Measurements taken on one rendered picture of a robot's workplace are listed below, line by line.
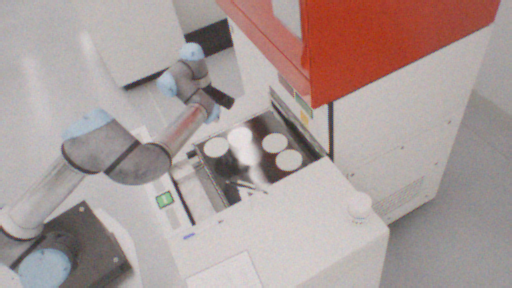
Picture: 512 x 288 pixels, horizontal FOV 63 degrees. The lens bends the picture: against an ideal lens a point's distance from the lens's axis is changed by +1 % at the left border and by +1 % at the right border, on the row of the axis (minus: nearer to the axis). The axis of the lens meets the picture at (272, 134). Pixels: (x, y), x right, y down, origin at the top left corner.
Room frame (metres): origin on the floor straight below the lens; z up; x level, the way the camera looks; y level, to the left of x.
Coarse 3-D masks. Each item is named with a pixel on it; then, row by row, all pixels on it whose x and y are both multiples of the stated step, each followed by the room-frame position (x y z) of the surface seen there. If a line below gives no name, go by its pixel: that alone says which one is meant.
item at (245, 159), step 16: (240, 128) 1.16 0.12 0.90; (256, 128) 1.14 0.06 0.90; (272, 128) 1.13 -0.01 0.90; (240, 144) 1.07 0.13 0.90; (256, 144) 1.06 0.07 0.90; (288, 144) 1.03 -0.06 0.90; (208, 160) 1.02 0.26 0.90; (224, 160) 1.01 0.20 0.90; (240, 160) 0.99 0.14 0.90; (256, 160) 0.98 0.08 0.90; (272, 160) 0.96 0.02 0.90; (304, 160) 0.94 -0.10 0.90; (224, 176) 0.93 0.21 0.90; (240, 176) 0.92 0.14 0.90; (256, 176) 0.90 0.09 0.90; (272, 176) 0.89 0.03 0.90; (224, 192) 0.86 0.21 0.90
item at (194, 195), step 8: (176, 168) 1.02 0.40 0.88; (184, 184) 0.94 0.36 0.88; (192, 184) 0.93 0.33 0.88; (200, 184) 0.93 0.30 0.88; (184, 192) 0.90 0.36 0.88; (192, 192) 0.90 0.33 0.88; (200, 192) 0.89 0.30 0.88; (184, 200) 0.87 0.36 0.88; (192, 200) 0.86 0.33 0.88; (200, 200) 0.85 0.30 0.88; (208, 200) 0.85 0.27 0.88; (192, 208) 0.83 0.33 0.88; (200, 208) 0.82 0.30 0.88; (208, 208) 0.81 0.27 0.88; (192, 216) 0.79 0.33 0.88; (200, 216) 0.79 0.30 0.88
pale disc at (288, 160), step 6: (288, 150) 1.00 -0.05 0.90; (282, 156) 0.97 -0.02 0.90; (288, 156) 0.97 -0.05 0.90; (294, 156) 0.96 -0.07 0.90; (300, 156) 0.96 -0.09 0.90; (276, 162) 0.95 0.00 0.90; (282, 162) 0.94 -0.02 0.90; (288, 162) 0.94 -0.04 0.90; (294, 162) 0.93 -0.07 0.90; (300, 162) 0.93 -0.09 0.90; (282, 168) 0.92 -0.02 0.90; (288, 168) 0.91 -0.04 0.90; (294, 168) 0.91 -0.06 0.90
